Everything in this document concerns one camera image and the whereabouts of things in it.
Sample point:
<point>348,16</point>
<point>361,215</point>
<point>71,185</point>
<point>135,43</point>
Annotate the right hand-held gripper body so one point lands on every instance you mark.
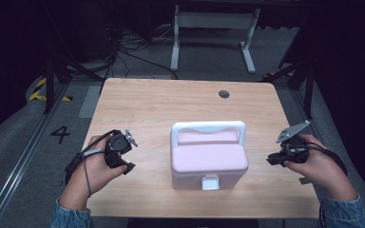
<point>294,150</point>

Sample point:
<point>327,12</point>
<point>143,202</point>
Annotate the white metal desk frame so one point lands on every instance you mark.
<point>215,20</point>

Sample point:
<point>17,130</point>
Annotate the yellow black hazard tape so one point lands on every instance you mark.
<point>38,94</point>

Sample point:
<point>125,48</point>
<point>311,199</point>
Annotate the person's right hand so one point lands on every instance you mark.
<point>323,171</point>

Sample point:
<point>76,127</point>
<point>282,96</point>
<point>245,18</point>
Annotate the metal floor rail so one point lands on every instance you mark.
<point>15,167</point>

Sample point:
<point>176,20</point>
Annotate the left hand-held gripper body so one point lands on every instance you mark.
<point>118,145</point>

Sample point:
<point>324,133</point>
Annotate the person's left hand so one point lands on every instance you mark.
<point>96,172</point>

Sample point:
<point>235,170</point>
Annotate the black metal stand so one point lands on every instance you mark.
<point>307,85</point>
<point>49,85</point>

